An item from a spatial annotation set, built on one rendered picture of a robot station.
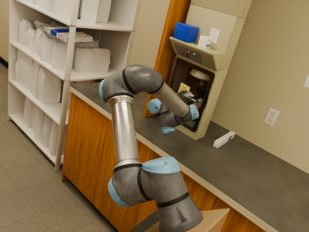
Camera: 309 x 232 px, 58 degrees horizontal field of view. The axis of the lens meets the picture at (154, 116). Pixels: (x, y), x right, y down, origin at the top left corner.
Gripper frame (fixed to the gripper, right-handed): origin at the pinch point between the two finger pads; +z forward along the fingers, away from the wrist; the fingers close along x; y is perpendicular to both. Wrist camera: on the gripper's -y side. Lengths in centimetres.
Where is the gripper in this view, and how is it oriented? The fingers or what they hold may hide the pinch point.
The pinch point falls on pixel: (188, 97)
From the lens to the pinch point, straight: 173.1
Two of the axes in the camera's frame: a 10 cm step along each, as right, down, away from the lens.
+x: 2.3, -8.9, -4.0
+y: 7.1, 4.4, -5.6
